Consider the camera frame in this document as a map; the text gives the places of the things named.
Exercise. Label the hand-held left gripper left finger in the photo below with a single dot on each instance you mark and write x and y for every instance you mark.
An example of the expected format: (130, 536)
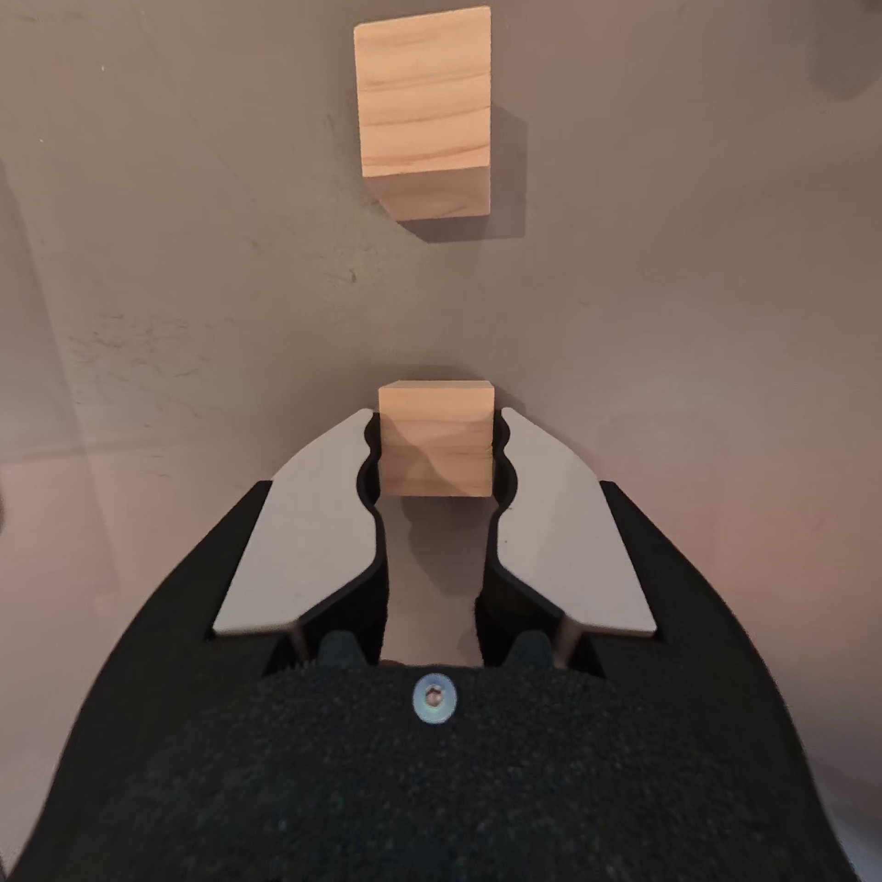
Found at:
(303, 530)

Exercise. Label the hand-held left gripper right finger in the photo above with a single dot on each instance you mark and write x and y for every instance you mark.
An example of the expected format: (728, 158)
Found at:
(565, 537)

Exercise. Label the wooden cube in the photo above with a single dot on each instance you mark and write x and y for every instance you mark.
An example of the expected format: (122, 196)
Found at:
(424, 103)
(435, 441)

